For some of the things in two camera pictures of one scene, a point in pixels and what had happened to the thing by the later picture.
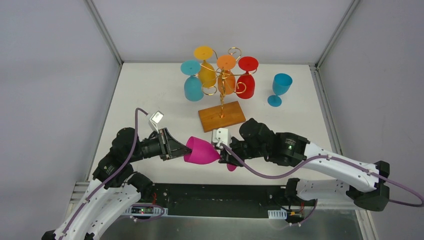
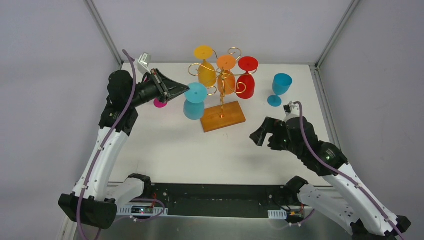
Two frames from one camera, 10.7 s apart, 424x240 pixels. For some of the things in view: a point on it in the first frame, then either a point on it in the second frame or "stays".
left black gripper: (165, 144) → (159, 86)
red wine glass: (245, 85) stays
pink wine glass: (203, 152) → (159, 104)
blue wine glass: (281, 84) stays
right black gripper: (227, 152) → (273, 134)
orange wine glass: (226, 79) stays
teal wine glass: (193, 87) → (194, 105)
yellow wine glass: (207, 76) stays
